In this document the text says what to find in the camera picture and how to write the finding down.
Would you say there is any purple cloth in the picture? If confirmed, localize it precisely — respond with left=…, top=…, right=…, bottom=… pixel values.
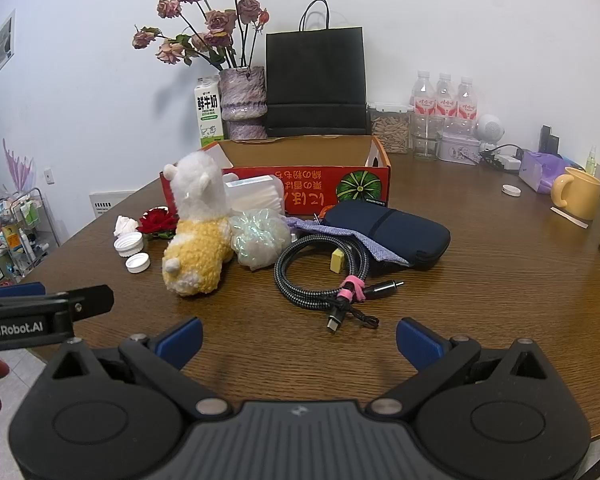
left=285, top=216, right=411, bottom=267

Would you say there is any wall poster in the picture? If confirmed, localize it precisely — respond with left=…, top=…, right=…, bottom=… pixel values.
left=0, top=9, right=17, bottom=73

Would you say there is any yellow mug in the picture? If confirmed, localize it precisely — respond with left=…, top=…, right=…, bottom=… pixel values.
left=550, top=167, right=600, bottom=221

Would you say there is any white paper strip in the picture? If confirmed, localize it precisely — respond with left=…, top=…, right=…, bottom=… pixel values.
left=550, top=206, right=590, bottom=229

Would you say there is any braided black charging cable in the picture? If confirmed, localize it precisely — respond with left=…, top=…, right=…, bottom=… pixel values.
left=274, top=236, right=406, bottom=335

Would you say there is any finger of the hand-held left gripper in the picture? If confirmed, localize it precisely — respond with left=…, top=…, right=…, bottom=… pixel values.
left=0, top=282, right=47, bottom=298
left=55, top=285, right=115, bottom=322

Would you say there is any white round speaker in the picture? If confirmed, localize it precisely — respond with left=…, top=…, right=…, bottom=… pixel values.
left=475, top=114, right=505, bottom=151

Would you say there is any white green milk carton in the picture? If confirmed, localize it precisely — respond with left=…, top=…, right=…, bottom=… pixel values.
left=194, top=76, right=226, bottom=148

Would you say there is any charger with cables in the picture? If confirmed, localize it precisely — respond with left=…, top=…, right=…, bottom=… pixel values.
left=481, top=144, right=526, bottom=161

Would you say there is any mottled purple ceramic vase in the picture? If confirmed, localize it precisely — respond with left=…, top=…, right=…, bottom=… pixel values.
left=218, top=66, right=269, bottom=141

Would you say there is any red artificial rose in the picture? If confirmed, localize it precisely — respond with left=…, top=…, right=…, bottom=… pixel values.
left=139, top=208, right=178, bottom=240

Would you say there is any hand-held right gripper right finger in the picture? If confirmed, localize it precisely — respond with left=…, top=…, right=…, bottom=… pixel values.
left=367, top=316, right=548, bottom=418

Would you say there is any pink label water bottle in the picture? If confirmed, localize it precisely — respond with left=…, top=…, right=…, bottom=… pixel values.
left=455, top=77, right=481, bottom=121
left=435, top=73, right=457, bottom=118
left=411, top=71, right=437, bottom=118

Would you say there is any white printed tin box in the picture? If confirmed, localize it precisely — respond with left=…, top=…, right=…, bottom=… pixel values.
left=437, top=131, right=482, bottom=165

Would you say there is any clear container of pellets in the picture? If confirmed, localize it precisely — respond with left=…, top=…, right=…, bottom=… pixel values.
left=367, top=103, right=413, bottom=155

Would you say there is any white flat panel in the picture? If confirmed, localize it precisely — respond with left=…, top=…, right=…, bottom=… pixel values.
left=89, top=190, right=146, bottom=218

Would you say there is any red orange cardboard box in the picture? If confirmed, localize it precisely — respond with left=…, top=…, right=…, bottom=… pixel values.
left=160, top=135, right=392, bottom=218

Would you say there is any wire storage rack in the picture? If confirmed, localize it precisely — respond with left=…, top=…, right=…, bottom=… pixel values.
left=0, top=187, right=61, bottom=281

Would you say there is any navy zip pouch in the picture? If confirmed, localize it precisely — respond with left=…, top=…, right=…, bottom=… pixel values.
left=322, top=203, right=452, bottom=277

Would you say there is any white yellow alpaca plush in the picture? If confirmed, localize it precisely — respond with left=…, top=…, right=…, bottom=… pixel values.
left=161, top=151, right=235, bottom=297

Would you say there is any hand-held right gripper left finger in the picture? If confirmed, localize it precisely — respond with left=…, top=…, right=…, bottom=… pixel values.
left=50, top=316, right=233, bottom=418

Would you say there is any black upright device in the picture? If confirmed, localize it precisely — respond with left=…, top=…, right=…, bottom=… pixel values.
left=539, top=125, right=561, bottom=153

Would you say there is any clear glass cup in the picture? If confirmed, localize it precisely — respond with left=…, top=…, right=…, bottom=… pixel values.
left=411, top=115, right=445, bottom=162

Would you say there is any purple tissue pack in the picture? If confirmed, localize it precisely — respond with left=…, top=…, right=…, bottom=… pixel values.
left=518, top=151, right=573, bottom=195

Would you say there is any white threaded bottle cap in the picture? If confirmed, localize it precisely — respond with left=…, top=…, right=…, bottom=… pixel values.
left=114, top=232, right=144, bottom=258

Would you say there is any purple wall decal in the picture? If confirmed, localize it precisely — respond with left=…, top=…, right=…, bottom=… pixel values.
left=2, top=137, right=35, bottom=196

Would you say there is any dried pink rose bouquet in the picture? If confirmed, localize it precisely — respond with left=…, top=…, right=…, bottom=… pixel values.
left=132, top=0, right=271, bottom=72

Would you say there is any black paper bag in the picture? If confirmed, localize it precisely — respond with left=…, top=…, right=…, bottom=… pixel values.
left=265, top=0, right=370, bottom=137

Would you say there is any wooden desk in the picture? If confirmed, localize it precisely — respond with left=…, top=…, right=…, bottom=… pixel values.
left=22, top=135, right=600, bottom=441

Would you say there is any clear cotton pad box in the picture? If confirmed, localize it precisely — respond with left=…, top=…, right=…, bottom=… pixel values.
left=222, top=172, right=287, bottom=217

